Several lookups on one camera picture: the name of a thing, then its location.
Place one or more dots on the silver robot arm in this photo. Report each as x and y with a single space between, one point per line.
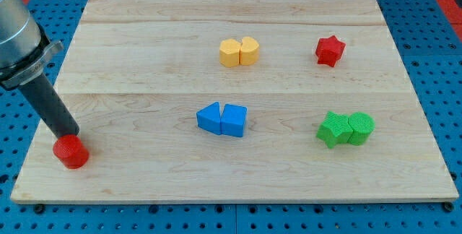
25 47

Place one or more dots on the green star block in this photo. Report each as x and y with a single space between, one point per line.
334 129

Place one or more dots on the red star block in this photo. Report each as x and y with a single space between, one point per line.
329 50

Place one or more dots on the wooden board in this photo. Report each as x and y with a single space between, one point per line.
137 72

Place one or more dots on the blue cube block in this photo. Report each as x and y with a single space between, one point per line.
233 120

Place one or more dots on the blue triangle block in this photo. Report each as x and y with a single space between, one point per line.
209 118

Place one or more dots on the yellow pentagon block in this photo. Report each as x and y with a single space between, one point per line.
229 53

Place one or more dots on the yellow heart block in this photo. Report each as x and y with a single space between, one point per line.
249 51

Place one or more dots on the green cylinder block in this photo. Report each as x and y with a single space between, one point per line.
362 125

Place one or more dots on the red cylinder block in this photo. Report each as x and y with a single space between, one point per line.
70 151

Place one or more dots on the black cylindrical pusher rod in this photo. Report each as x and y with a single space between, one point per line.
40 93

